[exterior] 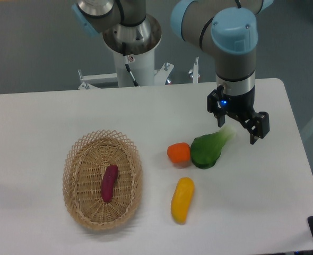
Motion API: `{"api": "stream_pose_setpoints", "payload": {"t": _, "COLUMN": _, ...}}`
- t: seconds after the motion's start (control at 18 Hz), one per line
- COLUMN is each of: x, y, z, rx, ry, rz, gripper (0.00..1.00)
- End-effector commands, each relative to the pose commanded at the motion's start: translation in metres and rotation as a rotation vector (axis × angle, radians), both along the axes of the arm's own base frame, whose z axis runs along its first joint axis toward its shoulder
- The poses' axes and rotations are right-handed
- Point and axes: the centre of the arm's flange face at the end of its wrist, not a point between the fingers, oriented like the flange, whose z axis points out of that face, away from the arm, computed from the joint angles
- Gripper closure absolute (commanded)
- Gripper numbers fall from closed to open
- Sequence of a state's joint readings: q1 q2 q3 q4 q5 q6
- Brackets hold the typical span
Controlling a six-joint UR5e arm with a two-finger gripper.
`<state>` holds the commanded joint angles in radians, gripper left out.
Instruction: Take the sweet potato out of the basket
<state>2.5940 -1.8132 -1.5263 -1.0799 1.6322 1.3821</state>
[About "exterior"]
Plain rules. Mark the white metal base frame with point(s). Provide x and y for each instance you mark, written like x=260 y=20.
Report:
x=161 y=76

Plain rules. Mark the orange toy pepper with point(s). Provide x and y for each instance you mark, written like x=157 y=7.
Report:
x=179 y=152

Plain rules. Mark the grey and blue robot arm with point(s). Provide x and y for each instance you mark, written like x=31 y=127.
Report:
x=225 y=30

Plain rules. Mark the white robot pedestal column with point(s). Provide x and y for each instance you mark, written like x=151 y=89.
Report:
x=141 y=66

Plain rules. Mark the purple sweet potato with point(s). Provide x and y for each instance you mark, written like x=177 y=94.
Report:
x=108 y=182

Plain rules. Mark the green bok choy toy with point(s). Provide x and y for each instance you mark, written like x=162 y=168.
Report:
x=206 y=149

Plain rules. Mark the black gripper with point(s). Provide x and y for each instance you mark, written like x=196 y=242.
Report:
x=241 y=109

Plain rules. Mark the yellow toy vegetable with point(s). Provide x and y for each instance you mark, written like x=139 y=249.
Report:
x=182 y=199

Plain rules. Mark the oval woven wicker basket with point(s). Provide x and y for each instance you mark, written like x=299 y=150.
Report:
x=84 y=169

